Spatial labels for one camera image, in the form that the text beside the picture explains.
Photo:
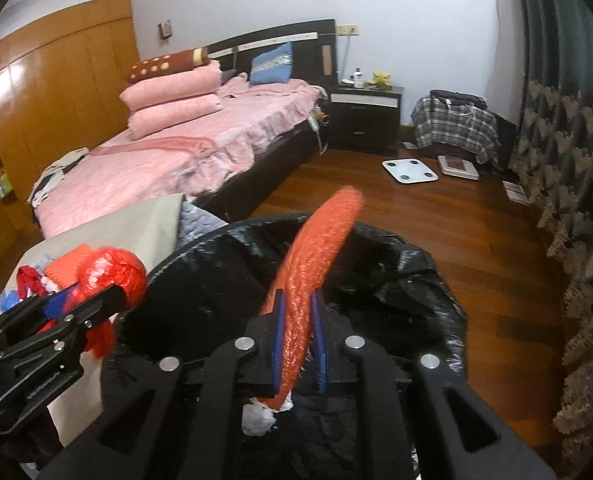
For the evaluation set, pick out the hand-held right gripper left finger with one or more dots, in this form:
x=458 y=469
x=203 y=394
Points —
x=278 y=350

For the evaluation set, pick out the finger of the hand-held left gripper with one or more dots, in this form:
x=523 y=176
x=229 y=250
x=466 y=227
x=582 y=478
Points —
x=96 y=307
x=62 y=302

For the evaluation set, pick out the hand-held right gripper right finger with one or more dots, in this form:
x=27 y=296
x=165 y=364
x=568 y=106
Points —
x=320 y=345

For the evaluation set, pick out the red plastic bag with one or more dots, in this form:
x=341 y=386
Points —
x=111 y=270

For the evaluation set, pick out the long red-orange foam net sleeve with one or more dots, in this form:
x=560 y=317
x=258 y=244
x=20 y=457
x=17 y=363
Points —
x=316 y=250

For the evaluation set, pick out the black bag lined bin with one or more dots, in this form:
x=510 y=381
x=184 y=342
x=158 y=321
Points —
x=201 y=280

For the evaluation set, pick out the red crumpled wrapper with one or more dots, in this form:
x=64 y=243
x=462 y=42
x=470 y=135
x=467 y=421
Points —
x=29 y=281

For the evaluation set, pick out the small white paper scrap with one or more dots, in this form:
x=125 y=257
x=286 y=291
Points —
x=40 y=261

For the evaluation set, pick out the blue plastic scrap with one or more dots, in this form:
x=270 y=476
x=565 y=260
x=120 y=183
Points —
x=10 y=301

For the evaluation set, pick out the white crumpled tissue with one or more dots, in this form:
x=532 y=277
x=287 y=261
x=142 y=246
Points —
x=261 y=415

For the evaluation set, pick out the beige table with clutter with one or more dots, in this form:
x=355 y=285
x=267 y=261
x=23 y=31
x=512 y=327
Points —
x=126 y=230

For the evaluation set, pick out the pile of clothes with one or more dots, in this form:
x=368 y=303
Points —
x=56 y=175

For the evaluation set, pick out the grey quilted cloth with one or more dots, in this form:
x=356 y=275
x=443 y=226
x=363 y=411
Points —
x=201 y=222

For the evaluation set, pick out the dark bed with pink bedspread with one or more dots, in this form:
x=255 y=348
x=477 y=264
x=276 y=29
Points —
x=176 y=160

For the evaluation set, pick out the folded dark pink blanket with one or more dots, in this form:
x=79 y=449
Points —
x=166 y=145

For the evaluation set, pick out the white bathroom scale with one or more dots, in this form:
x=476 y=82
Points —
x=409 y=171

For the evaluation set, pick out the wooden wardrobe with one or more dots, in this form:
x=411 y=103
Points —
x=51 y=100

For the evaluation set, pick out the white power strip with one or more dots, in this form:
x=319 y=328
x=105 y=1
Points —
x=315 y=125

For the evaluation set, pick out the white scale with dark centre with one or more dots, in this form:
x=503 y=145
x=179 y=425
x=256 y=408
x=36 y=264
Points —
x=458 y=167

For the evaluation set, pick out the dark nightstand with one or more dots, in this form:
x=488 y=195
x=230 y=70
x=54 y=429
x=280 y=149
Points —
x=366 y=120

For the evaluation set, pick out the flat book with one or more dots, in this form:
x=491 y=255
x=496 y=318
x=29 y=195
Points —
x=516 y=192

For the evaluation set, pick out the plaid cloth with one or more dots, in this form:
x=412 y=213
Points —
x=451 y=130

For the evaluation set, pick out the brown dotted bolster pillow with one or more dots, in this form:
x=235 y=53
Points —
x=161 y=64

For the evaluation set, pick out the white bottle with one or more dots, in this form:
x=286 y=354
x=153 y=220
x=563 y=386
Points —
x=359 y=79

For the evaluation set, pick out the yellow plush toy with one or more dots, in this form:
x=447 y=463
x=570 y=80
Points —
x=381 y=79

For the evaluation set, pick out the black chair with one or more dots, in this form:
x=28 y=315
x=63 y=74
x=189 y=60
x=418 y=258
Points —
x=507 y=140

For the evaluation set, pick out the dark garment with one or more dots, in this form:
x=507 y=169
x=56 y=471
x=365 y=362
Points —
x=456 y=97

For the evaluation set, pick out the blue cushion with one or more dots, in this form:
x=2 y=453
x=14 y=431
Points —
x=272 y=66

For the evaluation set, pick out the dark patterned curtain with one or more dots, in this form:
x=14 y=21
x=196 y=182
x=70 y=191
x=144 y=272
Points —
x=566 y=135

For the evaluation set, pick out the wall switch panel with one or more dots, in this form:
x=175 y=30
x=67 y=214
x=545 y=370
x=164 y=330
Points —
x=165 y=29

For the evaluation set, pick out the wall power outlet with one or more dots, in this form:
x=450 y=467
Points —
x=348 y=30

